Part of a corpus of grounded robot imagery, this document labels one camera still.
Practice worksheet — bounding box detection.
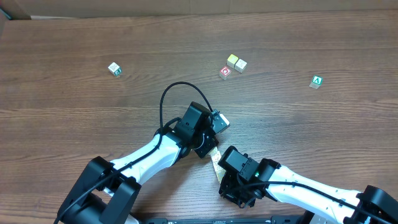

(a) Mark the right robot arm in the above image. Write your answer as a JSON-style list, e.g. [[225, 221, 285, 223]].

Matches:
[[218, 152, 397, 223]]

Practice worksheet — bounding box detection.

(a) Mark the white block with lines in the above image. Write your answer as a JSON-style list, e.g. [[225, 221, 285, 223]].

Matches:
[[234, 58, 248, 73]]

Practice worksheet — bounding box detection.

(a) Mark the yellow letter U block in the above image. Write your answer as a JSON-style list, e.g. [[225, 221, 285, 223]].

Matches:
[[209, 147, 221, 162]]

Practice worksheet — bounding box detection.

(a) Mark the green sided wooden block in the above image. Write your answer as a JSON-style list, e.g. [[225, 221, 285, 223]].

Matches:
[[108, 62, 122, 77]]

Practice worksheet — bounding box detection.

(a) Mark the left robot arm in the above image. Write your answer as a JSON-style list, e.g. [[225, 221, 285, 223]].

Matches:
[[55, 129, 218, 224]]

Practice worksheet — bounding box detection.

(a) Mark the yellow top block far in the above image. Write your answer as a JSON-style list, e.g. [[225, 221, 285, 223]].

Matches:
[[226, 54, 239, 68]]

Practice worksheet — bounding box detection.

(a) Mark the white animal picture block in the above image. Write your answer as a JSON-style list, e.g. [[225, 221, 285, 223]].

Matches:
[[212, 160, 224, 174]]

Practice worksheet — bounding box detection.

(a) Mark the white maze picture block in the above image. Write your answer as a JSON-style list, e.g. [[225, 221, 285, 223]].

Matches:
[[216, 170, 225, 183]]

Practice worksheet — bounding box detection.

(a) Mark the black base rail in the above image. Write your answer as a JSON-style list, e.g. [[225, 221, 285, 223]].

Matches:
[[139, 211, 314, 224]]

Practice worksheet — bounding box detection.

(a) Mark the green letter A block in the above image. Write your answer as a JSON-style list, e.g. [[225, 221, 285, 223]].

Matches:
[[309, 75, 323, 89]]

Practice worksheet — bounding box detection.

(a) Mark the red letter block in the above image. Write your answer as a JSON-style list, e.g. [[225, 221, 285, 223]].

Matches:
[[220, 66, 231, 80]]

